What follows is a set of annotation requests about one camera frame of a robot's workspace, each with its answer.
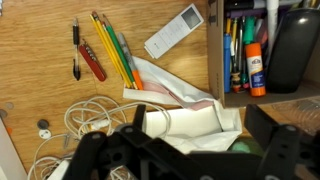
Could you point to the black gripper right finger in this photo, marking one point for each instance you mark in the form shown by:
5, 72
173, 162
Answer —
261, 127

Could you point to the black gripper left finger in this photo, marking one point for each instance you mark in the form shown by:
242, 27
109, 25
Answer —
140, 117

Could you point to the red pocket knife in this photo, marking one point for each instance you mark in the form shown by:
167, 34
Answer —
95, 65

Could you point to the silver pen brown end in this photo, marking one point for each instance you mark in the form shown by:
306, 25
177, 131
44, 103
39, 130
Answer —
236, 80

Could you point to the brown cardboard box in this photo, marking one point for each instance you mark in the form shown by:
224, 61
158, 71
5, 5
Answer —
216, 66

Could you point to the black ballpoint pen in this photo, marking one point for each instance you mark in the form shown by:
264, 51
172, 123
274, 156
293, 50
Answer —
76, 33

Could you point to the green bottle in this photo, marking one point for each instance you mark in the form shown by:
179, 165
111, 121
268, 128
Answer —
243, 146

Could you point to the clear plastic wrap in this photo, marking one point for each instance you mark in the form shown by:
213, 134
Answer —
300, 115

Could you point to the white crumpled papers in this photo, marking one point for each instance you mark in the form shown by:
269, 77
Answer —
186, 123

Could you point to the orange glue stick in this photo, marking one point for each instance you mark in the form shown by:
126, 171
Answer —
256, 70

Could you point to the grey marker orange cap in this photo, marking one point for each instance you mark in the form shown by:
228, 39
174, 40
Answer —
126, 50

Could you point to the green pencil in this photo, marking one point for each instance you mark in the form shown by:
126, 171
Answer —
119, 50

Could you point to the yellow pencil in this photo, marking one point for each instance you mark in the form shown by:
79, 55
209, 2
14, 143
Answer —
109, 50
114, 50

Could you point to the blue marker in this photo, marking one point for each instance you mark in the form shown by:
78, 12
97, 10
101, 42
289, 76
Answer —
227, 63

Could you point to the silver screw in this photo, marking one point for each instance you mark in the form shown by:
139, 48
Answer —
66, 140

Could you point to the black computer mouse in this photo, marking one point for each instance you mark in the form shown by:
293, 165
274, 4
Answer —
293, 50

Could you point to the white remote control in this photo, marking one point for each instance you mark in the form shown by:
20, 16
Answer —
173, 31

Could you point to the grey round button cell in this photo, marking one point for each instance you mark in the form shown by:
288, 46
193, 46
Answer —
43, 124

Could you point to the teal capped marker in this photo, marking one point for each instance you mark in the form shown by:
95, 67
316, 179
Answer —
248, 30

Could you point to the white tube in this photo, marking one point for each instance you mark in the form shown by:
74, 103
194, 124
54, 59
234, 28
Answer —
272, 16

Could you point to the purple marker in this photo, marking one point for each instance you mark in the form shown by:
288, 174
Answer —
243, 13

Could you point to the black marker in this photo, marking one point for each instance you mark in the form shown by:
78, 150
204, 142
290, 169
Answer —
240, 4

